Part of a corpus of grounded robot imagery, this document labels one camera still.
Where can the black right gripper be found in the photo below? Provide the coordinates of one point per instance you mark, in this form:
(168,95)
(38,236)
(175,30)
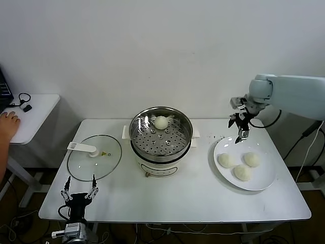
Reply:
(243,121)

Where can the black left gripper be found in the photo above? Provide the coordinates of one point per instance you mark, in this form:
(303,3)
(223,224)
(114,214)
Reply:
(78,203)

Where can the white steamed baozi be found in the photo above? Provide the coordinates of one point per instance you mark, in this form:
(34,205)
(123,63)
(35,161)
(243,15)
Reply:
(161,122)
(226,160)
(242,173)
(252,159)

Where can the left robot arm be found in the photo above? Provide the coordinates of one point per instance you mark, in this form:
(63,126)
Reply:
(76,230)

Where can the person's forearm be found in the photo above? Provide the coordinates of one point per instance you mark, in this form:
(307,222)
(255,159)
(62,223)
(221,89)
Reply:
(3,157)

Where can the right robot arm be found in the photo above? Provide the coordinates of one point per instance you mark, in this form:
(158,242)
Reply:
(292,94)

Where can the stainless steel steamer basket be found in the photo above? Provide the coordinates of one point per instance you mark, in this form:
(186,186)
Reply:
(160,145)

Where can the person's hand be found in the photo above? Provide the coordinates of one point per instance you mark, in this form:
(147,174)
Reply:
(7,124)

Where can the white round plate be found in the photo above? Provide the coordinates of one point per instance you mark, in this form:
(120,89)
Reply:
(266,175)

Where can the white electric cooking pot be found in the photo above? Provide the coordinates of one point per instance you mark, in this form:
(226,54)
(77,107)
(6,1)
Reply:
(157,170)

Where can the white side table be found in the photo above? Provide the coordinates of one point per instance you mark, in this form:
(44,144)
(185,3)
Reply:
(38,114)

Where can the small black device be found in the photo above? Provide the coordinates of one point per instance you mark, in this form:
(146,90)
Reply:
(27,108)

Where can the black laptop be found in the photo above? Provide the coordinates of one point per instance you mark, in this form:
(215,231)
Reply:
(4,94)

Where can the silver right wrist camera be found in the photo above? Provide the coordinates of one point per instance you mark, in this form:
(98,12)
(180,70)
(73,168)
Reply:
(236,102)

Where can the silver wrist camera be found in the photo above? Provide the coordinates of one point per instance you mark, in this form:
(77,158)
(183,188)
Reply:
(58,234)
(236,102)

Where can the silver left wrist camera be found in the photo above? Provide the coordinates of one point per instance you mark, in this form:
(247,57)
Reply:
(58,234)

